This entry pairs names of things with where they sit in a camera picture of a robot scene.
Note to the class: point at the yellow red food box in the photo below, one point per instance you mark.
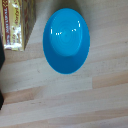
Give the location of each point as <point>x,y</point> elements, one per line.
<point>16,23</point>

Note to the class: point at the blue plastic bowl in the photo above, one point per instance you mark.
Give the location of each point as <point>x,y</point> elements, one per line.
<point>66,40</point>

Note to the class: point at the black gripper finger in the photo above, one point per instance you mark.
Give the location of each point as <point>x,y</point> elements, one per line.
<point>1,100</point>
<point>1,55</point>

